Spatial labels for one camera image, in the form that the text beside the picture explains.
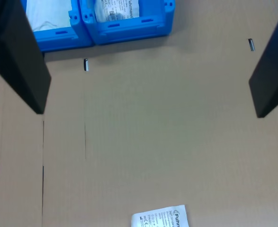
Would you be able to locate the blue bin with masks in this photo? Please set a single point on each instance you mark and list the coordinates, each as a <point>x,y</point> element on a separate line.
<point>63,37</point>

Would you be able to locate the stack of pale face masks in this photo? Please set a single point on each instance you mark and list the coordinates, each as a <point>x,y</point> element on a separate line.
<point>48,14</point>

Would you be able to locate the white printed gauze packet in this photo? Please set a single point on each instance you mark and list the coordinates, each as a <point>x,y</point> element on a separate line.
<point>160,217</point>
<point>119,9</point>

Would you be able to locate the blue bin with gauze packets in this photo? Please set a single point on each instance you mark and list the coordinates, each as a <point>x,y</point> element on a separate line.
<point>129,33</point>

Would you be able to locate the brown cardboard sheet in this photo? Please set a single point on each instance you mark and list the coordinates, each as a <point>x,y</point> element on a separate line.
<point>153,130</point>

